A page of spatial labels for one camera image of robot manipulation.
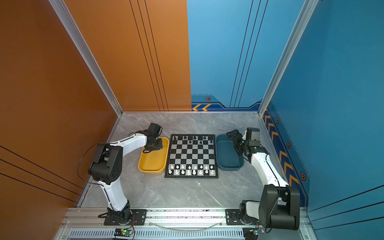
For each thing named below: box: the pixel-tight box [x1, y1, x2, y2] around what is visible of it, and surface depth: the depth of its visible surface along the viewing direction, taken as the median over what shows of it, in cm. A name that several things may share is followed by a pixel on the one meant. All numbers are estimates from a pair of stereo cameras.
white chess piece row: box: [168, 164, 214, 176], surface depth 89 cm
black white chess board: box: [164, 134, 219, 179], surface depth 94 cm
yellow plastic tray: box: [138, 137, 170, 175], surface depth 93 cm
